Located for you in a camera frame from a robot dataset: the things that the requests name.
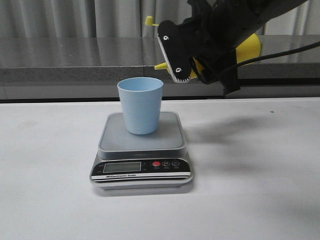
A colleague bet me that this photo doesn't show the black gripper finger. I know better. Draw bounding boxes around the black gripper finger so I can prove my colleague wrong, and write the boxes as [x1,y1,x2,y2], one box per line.
[157,20,200,83]

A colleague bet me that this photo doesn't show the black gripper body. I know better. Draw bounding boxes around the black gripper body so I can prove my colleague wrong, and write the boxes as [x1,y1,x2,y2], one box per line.
[179,0,255,95]

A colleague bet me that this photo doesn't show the light blue plastic cup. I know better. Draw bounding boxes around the light blue plastic cup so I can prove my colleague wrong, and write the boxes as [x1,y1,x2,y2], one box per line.
[117,77,164,135]

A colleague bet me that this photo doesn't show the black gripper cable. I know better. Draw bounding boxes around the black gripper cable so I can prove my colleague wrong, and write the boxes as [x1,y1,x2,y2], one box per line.
[208,41,320,82]

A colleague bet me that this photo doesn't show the grey stone counter ledge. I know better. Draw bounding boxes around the grey stone counter ledge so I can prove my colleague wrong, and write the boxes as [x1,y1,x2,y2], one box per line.
[0,37,320,102]

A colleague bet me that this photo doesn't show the silver digital kitchen scale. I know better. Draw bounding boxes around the silver digital kitchen scale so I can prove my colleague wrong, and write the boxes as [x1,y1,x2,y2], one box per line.
[89,111,194,190]

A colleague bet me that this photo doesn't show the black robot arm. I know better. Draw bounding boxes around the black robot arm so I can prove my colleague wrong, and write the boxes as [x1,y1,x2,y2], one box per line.
[157,0,303,95]

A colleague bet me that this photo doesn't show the grey curtain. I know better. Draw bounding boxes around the grey curtain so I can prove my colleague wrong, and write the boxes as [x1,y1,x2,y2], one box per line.
[0,0,320,39]

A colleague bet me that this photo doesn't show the yellow squeeze bottle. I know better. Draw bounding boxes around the yellow squeeze bottle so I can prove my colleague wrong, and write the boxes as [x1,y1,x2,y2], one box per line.
[144,15,262,79]

